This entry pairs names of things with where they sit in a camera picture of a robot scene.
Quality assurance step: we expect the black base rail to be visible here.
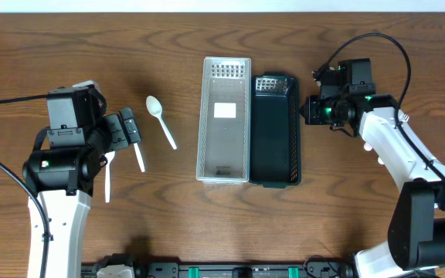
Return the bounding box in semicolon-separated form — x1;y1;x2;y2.
80;253;358;278

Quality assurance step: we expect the dark green plastic basket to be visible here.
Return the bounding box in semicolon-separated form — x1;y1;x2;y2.
250;73;301;188

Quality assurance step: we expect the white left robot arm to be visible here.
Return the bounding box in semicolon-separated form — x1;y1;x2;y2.
24;107;141;277

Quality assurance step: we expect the clear plastic basket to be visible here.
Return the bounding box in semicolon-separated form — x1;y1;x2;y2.
196;56;251;185

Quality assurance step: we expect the white plastic spoon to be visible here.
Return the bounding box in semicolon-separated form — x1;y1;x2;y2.
146;96;177;150
104;151;116;203
134;143;146;172

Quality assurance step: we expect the white plastic fork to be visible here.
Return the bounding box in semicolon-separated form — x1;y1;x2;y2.
374;107;413;167
363;142;373;151

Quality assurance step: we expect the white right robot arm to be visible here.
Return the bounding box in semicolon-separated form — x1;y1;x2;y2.
301;95;445;277

